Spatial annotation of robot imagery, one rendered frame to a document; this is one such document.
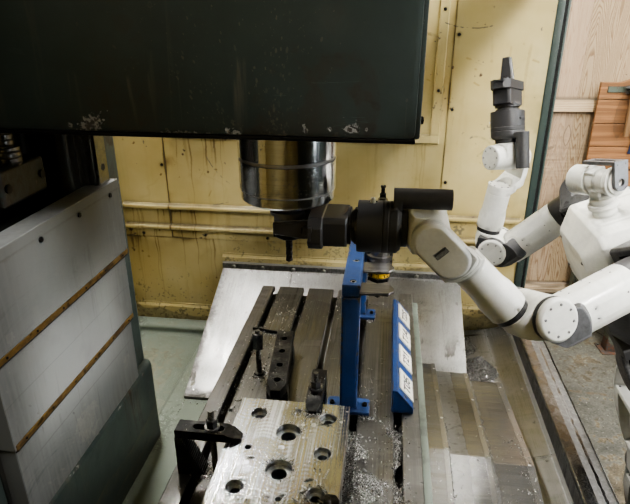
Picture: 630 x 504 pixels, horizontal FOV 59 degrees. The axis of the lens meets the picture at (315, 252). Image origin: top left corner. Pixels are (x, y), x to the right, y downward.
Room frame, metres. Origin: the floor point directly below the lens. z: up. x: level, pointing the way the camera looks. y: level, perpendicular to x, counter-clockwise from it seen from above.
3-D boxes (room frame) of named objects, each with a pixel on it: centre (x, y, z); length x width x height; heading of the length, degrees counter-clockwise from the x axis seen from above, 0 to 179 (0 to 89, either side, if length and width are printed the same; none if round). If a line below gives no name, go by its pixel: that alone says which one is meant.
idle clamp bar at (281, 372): (1.17, 0.08, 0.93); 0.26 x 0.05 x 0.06; 178
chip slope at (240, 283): (1.55, -0.04, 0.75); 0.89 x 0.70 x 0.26; 83
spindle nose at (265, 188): (0.90, 0.05, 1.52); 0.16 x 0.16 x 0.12
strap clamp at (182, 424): (0.87, 0.21, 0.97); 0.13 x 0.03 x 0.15; 83
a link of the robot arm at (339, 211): (0.89, -0.05, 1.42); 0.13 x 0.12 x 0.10; 173
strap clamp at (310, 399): (1.00, 0.00, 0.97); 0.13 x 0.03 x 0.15; 173
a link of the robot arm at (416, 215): (0.88, -0.17, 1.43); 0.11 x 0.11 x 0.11; 83
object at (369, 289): (1.06, -0.13, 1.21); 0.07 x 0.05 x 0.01; 83
